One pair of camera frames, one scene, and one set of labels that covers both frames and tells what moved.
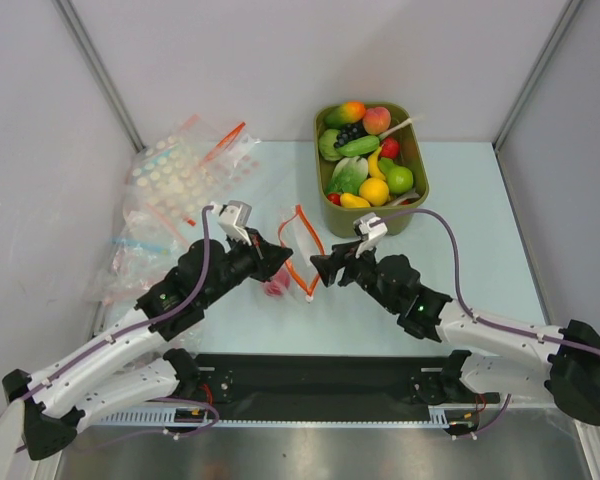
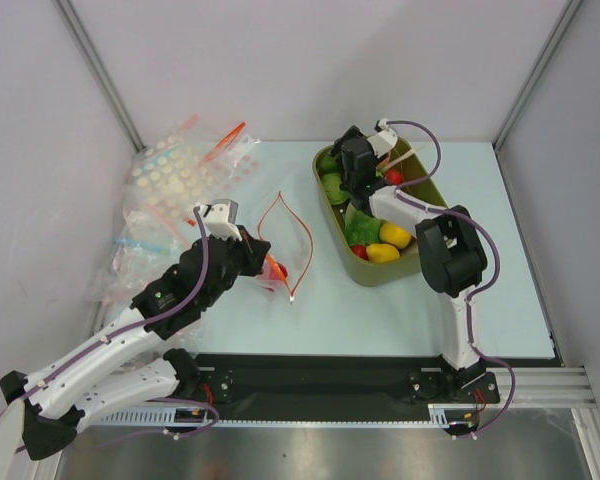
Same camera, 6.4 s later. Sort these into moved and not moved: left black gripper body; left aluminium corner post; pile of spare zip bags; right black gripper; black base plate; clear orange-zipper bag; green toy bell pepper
Moved: green toy bell pepper; right black gripper; clear orange-zipper bag
Not moved: left black gripper body; pile of spare zip bags; left aluminium corner post; black base plate
